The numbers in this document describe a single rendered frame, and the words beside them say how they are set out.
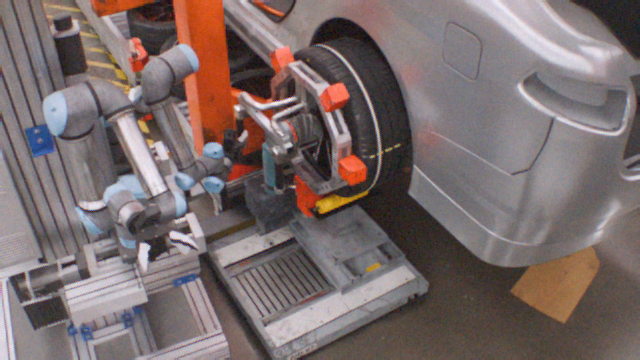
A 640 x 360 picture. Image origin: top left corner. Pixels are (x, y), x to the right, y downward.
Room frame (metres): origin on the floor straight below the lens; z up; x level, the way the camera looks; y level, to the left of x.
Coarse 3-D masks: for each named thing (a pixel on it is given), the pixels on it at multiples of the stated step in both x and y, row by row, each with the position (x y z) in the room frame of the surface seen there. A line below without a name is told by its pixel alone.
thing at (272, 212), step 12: (288, 168) 2.40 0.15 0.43; (252, 180) 2.34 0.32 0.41; (264, 180) 2.34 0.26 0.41; (288, 180) 2.32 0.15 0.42; (252, 192) 2.27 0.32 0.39; (264, 192) 2.25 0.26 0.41; (288, 192) 2.32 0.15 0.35; (252, 204) 2.25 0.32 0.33; (264, 204) 2.21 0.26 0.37; (276, 204) 2.24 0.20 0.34; (288, 204) 2.31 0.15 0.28; (264, 216) 2.21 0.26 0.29; (276, 216) 2.24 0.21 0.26; (288, 216) 2.42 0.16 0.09; (264, 228) 2.30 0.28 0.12; (276, 228) 2.33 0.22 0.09
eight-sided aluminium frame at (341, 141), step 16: (288, 64) 2.23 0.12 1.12; (304, 64) 2.22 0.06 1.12; (272, 80) 2.34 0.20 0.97; (288, 80) 2.32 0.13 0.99; (304, 80) 2.11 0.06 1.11; (320, 80) 2.10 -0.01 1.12; (272, 96) 2.36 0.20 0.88; (336, 112) 2.00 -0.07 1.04; (336, 144) 1.91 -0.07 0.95; (304, 160) 2.23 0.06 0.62; (336, 160) 1.91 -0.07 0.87; (304, 176) 2.13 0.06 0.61; (320, 176) 2.12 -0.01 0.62; (336, 176) 1.91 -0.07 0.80; (320, 192) 2.01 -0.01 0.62
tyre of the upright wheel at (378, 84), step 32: (320, 64) 2.17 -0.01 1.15; (352, 64) 2.15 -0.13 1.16; (384, 64) 2.18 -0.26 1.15; (288, 96) 2.41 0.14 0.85; (352, 96) 2.01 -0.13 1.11; (384, 96) 2.05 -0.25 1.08; (352, 128) 1.97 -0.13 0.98; (384, 128) 1.98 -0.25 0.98; (384, 160) 1.95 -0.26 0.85; (352, 192) 1.96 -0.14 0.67
